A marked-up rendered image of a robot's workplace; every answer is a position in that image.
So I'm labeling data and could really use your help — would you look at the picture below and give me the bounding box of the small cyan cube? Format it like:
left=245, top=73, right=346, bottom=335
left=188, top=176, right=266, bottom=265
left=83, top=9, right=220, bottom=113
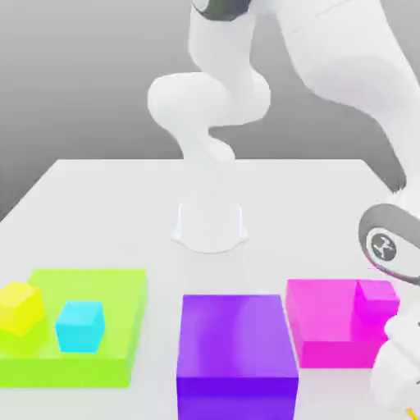
left=54, top=299, right=107, bottom=354

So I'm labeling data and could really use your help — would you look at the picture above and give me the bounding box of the small magenta cube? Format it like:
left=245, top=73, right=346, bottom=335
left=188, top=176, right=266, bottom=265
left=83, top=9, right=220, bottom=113
left=353, top=279, right=401, bottom=343

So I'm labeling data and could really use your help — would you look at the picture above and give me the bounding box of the large magenta box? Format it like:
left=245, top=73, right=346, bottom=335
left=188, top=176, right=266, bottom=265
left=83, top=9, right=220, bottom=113
left=285, top=278, right=400, bottom=369

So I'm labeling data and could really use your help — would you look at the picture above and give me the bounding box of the large green box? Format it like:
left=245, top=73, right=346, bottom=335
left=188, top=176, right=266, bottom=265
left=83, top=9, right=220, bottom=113
left=0, top=268, right=148, bottom=389

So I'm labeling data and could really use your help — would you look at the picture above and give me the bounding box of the small yellow cube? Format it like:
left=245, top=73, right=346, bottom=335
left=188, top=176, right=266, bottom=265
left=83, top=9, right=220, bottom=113
left=0, top=281, right=46, bottom=338

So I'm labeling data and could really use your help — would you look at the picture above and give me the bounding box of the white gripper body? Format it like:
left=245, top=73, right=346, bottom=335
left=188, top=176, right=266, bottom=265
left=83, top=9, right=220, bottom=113
left=368, top=340, right=420, bottom=419

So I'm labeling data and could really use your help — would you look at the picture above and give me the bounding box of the large purple box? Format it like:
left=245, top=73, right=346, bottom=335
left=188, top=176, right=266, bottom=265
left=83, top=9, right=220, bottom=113
left=176, top=294, right=300, bottom=420

